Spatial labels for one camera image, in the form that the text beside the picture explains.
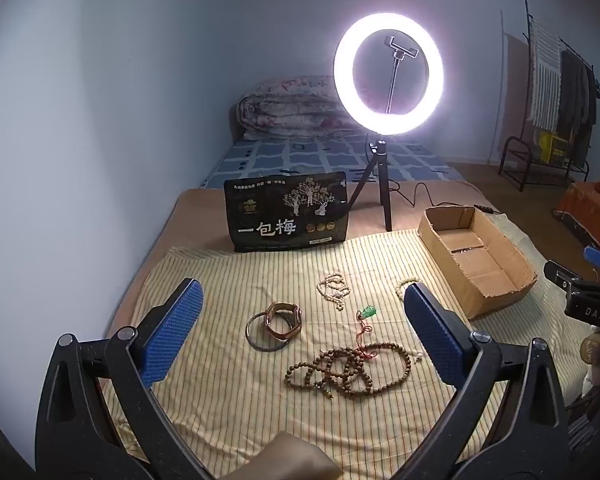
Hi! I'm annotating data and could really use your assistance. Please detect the low black metal rack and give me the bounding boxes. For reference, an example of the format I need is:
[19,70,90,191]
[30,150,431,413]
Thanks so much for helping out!
[497,135,591,193]

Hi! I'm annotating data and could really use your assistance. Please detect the blue bangle ring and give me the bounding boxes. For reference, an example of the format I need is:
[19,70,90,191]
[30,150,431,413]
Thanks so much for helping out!
[245,312,291,353]

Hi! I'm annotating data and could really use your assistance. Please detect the pale yellow bead bracelet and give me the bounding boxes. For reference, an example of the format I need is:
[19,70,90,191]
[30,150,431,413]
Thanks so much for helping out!
[394,277,423,306]

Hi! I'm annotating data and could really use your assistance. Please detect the black tripod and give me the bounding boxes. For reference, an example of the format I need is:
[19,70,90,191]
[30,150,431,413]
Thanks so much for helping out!
[347,135,396,233]

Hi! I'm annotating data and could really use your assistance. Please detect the brown wooden bead necklace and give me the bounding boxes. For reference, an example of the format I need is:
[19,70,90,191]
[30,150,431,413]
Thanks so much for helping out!
[284,342,426,401]

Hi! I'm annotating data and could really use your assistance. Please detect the striped hanging towel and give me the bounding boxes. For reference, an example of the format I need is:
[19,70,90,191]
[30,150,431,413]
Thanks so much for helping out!
[530,17,563,131]

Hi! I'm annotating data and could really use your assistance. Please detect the black printed snack bag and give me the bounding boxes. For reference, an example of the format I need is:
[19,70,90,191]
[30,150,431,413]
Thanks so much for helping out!
[224,171,351,255]

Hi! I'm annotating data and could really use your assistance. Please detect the orange cloth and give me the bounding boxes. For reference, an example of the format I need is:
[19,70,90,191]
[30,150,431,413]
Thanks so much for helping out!
[552,180,600,256]

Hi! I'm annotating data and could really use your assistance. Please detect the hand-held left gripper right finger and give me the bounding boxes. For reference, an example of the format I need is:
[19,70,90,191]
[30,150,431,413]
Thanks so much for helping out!
[402,281,573,480]

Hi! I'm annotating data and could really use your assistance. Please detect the black power cable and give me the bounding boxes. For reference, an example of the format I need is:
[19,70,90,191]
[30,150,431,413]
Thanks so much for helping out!
[387,182,481,208]

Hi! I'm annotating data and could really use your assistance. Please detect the folded floral quilt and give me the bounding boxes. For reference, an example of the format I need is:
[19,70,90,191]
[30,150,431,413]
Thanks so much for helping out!
[235,76,361,141]

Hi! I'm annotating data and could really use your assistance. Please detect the person's right hand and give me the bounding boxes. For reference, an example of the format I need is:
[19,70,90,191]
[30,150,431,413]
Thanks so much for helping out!
[581,332,600,396]

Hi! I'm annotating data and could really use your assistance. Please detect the yellow box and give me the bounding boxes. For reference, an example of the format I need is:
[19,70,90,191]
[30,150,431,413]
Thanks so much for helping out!
[537,130,571,163]

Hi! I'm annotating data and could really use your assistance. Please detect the brown strap wristwatch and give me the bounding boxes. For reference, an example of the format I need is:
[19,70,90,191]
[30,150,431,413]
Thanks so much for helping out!
[263,302,303,342]

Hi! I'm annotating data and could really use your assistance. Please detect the cardboard box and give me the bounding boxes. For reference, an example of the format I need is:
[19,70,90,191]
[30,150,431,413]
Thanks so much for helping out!
[418,205,538,321]

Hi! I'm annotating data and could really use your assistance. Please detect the white ring light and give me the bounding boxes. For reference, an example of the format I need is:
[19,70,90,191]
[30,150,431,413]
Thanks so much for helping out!
[334,12,445,137]

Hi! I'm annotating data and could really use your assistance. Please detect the tan bed cover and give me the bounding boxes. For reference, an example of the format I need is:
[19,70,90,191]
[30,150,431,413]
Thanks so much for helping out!
[105,187,511,341]

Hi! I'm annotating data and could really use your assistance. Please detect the green pendant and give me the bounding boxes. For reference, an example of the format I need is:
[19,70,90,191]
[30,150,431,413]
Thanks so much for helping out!
[356,304,381,361]

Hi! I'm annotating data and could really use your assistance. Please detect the phone clamp on pole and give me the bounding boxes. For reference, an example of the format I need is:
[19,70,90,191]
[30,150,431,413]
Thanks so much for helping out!
[386,35,421,113]

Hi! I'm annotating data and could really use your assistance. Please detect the tan pad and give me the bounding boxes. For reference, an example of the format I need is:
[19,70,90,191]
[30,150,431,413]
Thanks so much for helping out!
[247,430,343,480]

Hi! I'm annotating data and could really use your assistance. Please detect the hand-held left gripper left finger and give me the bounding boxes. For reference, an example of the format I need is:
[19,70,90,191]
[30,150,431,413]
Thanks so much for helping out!
[34,277,206,480]

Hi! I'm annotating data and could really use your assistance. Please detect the black clothes rack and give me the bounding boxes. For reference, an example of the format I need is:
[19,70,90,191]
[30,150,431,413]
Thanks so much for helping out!
[522,0,600,181]

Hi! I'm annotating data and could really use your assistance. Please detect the white pearl necklace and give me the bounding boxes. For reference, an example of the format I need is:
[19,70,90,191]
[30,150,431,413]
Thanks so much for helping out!
[316,272,352,313]

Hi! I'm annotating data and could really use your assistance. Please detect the yellow striped cloth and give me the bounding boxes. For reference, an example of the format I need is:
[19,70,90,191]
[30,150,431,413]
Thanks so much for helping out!
[100,215,596,480]

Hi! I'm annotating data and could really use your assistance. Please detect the dark hanging clothes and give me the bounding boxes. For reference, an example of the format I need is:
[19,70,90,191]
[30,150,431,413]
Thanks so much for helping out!
[557,50,600,166]

